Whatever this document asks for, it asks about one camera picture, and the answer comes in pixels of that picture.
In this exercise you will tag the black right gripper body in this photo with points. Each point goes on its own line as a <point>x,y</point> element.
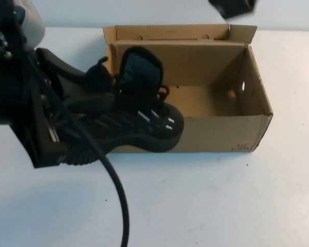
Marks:
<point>234,6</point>

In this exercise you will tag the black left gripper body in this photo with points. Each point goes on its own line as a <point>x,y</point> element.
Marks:
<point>13,90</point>

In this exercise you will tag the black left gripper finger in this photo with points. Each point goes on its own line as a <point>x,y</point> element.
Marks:
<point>92,101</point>
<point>59,69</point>

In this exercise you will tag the black knit sneaker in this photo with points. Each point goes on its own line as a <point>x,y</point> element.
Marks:
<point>134,123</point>

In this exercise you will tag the brown cardboard shoe box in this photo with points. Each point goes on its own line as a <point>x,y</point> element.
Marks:
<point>208,128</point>

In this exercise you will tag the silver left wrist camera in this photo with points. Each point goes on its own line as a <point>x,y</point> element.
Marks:
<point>33,23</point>

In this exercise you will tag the black left camera bracket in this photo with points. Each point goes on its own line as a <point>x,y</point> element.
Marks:
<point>2,18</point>

